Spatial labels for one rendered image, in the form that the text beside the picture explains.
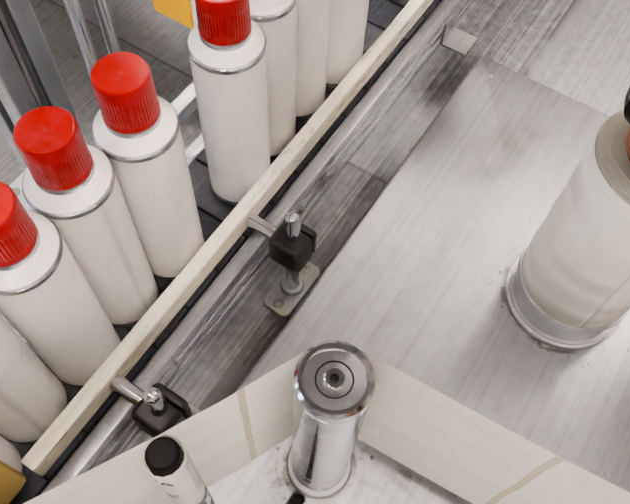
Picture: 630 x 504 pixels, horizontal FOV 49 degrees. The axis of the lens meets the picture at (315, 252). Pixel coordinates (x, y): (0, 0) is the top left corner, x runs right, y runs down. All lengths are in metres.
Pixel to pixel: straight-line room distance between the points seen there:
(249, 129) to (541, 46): 0.41
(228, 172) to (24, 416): 0.23
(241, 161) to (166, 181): 0.10
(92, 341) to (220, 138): 0.17
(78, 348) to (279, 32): 0.25
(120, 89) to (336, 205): 0.30
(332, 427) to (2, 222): 0.18
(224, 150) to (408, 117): 0.25
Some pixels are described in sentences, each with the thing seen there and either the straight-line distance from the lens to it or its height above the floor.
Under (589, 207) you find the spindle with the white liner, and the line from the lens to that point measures 0.44.
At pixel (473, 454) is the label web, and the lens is 0.39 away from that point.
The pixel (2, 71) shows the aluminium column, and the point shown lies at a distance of 0.54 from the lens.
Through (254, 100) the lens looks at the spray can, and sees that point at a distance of 0.49.
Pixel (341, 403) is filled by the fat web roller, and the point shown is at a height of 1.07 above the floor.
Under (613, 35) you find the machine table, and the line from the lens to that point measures 0.87.
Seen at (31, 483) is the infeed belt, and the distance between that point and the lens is 0.53.
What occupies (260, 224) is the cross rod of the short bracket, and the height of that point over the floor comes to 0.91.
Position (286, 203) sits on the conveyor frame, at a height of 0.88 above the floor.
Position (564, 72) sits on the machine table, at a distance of 0.80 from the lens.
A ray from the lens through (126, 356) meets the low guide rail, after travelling 0.50.
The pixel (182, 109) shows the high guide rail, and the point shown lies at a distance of 0.55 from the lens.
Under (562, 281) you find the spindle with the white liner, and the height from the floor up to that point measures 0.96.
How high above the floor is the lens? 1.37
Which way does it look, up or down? 61 degrees down
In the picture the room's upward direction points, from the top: 4 degrees clockwise
